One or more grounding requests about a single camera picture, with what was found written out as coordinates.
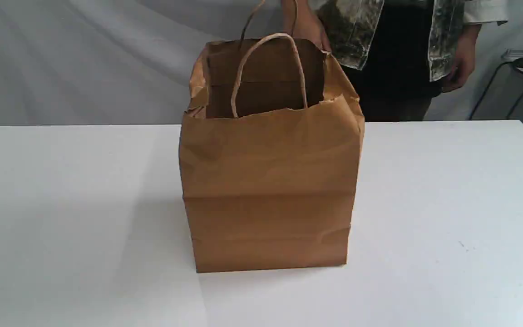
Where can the person's right hand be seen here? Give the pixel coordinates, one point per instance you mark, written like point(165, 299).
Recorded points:
point(301, 22)

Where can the person's left hand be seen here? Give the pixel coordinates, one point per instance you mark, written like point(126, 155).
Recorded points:
point(463, 65)

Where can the brown paper bag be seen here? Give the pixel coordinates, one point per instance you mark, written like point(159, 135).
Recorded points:
point(269, 152)

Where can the person in camouflage shirt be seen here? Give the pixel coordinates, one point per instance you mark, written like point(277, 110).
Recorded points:
point(396, 53)

